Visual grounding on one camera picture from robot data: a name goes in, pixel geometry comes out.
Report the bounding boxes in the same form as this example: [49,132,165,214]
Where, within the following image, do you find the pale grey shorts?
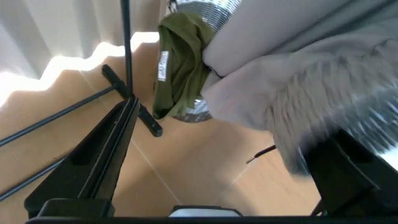
[200,0,398,177]

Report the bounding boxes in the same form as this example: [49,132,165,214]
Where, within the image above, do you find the black clothes rack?
[0,0,164,203]

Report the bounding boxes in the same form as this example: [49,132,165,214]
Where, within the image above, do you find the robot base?
[167,204,244,218]

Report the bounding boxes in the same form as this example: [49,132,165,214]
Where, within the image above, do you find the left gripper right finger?
[303,129,398,215]

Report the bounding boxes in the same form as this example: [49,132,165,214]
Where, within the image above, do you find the green garment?
[152,12,215,121]

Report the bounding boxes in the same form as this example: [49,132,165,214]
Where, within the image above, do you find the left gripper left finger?
[24,97,141,218]

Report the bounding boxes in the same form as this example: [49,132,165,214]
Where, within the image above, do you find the white laundry basket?
[169,0,243,124]

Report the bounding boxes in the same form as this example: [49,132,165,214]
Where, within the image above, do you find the beige curtain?
[0,0,169,80]

